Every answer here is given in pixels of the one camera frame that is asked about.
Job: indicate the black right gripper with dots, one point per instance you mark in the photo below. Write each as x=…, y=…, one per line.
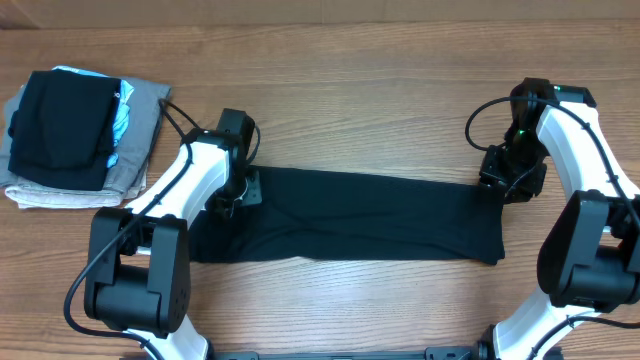
x=527, y=189

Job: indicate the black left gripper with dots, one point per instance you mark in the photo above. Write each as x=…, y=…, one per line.
x=218, y=205

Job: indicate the black t-shirt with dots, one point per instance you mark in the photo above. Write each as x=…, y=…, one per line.
x=346, y=216

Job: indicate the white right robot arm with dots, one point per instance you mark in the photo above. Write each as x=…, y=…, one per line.
x=589, y=263

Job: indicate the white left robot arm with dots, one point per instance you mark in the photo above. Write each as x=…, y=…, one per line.
x=137, y=279

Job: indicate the folded grey garment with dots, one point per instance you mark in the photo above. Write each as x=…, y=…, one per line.
x=128, y=176

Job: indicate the folded light blue garment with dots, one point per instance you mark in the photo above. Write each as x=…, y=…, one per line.
x=122, y=116

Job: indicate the folded black garment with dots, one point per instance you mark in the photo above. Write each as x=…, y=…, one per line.
x=62, y=133

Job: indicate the folded beige garment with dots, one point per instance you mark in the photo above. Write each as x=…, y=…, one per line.
x=28, y=196

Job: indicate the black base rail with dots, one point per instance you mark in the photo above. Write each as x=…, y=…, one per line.
x=340, y=355

